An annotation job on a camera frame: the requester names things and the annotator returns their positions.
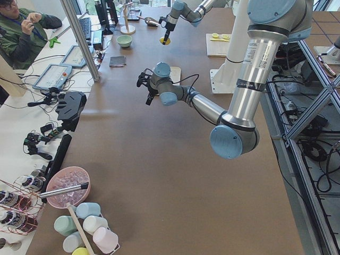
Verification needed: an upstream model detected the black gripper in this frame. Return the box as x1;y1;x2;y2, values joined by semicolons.
137;68;159;105
159;15;177;38

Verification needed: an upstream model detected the yellow lemon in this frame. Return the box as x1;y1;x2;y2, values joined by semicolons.
159;37;171;45

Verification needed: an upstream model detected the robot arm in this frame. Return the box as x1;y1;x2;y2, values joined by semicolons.
137;1;313;159
158;0;230;45

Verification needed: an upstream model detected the cream rabbit tray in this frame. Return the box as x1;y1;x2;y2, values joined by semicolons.
158;66;181;94

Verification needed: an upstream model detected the metal scoop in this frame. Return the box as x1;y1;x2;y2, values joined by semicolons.
138;16;160;27

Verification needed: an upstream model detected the wooden mug tree stand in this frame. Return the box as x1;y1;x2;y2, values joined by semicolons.
120;2;136;35

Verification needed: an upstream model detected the mint green bowl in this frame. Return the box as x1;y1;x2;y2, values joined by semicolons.
116;35;132;48

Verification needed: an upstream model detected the yellow plastic knife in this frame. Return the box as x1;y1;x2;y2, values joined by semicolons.
209;38;230;42

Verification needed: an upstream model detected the grey folded cloth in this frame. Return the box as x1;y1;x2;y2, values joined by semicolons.
109;56;126;67

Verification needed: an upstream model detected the wooden cutting board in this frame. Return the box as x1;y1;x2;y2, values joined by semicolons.
206;33;231;57

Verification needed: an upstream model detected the black monitor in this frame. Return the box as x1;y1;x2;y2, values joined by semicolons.
94;1;118;35

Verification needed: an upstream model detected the white support column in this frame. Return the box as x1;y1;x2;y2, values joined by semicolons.
226;0;250;64

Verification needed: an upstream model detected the black keyboard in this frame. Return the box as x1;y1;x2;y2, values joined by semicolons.
79;17;91;36

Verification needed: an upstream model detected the teach pendant far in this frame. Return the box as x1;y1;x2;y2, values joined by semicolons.
61;45;86;68

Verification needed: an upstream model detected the teach pendant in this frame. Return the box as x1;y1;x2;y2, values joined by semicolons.
32;64;73;90
61;45;86;68

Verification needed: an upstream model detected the teach pendant near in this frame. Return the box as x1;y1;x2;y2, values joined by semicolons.
32;64;73;90

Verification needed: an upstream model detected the pink bowl with ice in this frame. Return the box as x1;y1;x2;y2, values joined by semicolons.
46;166;91;209

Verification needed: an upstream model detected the blue plastic cup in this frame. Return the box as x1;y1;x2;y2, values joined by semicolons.
76;202;101;219

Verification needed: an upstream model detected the white plastic cup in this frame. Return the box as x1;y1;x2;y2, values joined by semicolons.
83;216;108;235

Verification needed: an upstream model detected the person in green jacket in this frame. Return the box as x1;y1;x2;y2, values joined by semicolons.
1;1;62;70

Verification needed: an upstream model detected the pink plastic cup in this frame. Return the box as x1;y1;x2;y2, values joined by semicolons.
92;227;118;254

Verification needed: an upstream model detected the green plastic cup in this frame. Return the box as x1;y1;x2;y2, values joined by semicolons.
54;215;77;236

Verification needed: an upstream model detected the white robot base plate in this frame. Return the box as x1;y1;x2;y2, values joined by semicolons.
210;68;239;94

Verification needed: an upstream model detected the aluminium frame post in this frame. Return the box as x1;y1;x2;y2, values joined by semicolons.
60;0;100;82

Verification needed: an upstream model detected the metal tongs handle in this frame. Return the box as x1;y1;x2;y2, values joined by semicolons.
39;182;90;199

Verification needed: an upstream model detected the copper wire bottle rack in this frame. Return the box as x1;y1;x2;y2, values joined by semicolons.
1;180;44;235

